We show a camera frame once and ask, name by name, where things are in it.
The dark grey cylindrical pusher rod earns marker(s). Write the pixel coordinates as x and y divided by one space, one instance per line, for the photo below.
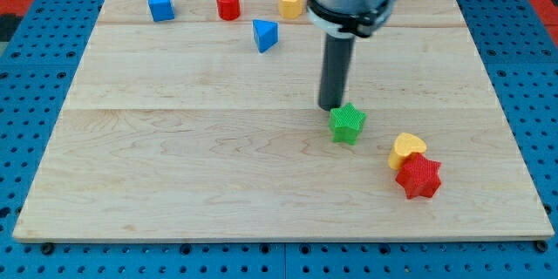
336 64

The green star block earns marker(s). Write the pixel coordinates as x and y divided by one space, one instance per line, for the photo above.
346 123

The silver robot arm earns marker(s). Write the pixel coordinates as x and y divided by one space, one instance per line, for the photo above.
343 21

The yellow heart block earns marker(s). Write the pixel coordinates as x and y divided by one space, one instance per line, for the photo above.
403 147

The red star block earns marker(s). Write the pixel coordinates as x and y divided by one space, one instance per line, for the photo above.
419 176

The yellow hexagon block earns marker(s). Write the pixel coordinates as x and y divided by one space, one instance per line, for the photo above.
290 9

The blue triangle block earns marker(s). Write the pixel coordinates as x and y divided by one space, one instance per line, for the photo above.
265 34

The red cylinder block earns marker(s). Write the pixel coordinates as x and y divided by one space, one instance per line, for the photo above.
228 10

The light wooden board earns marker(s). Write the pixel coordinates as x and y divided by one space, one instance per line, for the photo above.
183 131

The blue cube block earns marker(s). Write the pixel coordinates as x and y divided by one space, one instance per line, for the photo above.
161 10

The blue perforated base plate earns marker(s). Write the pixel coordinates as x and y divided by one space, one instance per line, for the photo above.
36 70

